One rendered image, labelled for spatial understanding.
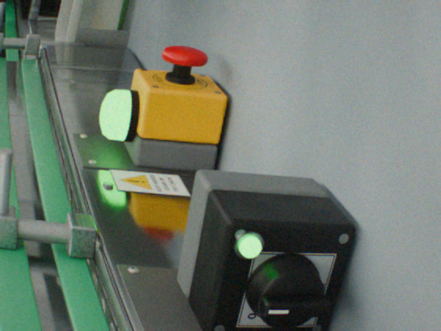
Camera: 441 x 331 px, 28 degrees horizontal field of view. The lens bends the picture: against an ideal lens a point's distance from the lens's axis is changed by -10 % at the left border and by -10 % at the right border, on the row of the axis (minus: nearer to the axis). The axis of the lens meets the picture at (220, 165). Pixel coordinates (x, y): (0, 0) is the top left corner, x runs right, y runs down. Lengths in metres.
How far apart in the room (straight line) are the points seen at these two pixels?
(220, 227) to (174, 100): 0.28
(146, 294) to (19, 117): 0.42
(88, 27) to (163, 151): 0.49
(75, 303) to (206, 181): 0.12
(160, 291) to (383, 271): 0.16
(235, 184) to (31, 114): 0.44
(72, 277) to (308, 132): 0.19
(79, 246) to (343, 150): 0.20
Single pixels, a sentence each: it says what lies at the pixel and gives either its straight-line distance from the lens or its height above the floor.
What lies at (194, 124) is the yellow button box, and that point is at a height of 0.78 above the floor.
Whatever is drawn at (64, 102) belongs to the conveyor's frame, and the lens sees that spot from 0.98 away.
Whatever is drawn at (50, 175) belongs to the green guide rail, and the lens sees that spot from 0.83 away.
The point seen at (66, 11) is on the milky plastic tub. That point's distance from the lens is 1.44.
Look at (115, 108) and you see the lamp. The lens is 0.82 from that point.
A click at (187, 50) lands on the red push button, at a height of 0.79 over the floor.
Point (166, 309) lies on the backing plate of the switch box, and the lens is 0.59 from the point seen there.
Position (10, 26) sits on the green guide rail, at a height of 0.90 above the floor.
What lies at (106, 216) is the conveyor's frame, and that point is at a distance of 0.72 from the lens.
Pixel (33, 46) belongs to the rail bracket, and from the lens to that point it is 1.24.
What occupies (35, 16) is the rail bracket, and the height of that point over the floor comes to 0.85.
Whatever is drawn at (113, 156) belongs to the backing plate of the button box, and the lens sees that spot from 0.84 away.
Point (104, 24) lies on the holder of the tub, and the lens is 1.30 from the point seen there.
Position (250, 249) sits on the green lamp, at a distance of 0.54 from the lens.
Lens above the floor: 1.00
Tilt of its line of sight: 17 degrees down
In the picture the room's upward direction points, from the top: 85 degrees counter-clockwise
